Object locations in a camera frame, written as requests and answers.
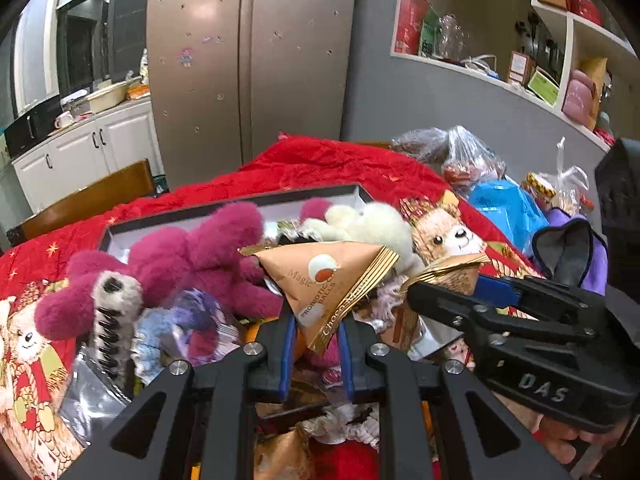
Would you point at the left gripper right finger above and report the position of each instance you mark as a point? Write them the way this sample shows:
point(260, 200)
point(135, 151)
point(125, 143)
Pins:
point(437, 420)

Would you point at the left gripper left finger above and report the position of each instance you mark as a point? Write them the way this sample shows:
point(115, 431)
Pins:
point(201, 416)

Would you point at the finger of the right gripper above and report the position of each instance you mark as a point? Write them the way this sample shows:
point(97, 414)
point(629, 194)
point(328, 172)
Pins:
point(548, 330)
point(517, 292)

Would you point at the purple anime badge bag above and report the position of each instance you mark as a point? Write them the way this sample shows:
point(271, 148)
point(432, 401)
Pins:
point(203, 331)

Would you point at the gold triangle snack pack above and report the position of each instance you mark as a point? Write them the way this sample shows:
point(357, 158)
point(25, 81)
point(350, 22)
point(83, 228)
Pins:
point(322, 281)

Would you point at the white lace scrunchie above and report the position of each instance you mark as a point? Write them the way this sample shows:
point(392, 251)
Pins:
point(345, 422)

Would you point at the person's right hand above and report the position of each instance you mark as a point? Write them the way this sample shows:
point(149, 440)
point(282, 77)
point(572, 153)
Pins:
point(559, 439)

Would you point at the black grey cloth bag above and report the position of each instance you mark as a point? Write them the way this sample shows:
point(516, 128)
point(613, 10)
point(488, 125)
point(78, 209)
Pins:
point(546, 249)

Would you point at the purple cloth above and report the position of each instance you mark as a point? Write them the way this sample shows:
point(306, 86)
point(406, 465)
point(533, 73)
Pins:
point(584, 258)

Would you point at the blue plastic bag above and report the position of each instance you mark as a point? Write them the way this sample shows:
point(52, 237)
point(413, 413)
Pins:
point(512, 210)

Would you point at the white plush bear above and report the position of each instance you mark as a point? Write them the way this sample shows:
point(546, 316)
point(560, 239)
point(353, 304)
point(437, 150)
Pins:
point(374, 223)

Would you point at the blue lace scrunchie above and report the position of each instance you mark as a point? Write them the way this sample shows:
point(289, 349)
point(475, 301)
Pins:
point(151, 347)

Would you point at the red teddy bear blanket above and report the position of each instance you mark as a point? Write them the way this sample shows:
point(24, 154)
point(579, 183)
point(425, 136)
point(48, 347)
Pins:
point(292, 163)

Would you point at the clear plastic bag of food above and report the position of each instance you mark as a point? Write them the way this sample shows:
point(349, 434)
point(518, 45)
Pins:
point(456, 154)

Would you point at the black storage box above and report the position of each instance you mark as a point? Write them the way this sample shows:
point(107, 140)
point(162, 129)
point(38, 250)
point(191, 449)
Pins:
point(274, 208)

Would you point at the magenta plush bear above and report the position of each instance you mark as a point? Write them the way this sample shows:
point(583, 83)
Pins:
point(207, 257)

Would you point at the pink container on shelf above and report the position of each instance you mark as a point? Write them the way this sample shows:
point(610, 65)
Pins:
point(579, 99)

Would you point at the wooden chair back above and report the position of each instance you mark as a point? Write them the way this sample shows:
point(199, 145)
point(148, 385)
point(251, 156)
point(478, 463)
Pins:
point(124, 186)

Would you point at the white kitchen cabinet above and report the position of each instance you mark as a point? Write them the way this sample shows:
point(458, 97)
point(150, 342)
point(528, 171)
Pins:
point(71, 159)

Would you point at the red box on shelf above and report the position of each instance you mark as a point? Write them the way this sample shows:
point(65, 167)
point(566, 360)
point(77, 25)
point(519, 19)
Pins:
point(409, 27)

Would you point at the silver double door refrigerator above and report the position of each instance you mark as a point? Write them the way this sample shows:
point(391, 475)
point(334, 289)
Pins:
point(229, 76)

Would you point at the black microwave oven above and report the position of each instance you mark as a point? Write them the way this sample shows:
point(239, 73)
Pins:
point(32, 127)

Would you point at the cream basin on counter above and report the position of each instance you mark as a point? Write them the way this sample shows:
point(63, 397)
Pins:
point(111, 96)

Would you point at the white wall shelf unit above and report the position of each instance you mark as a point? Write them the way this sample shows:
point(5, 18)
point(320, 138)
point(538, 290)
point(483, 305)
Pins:
point(528, 48)

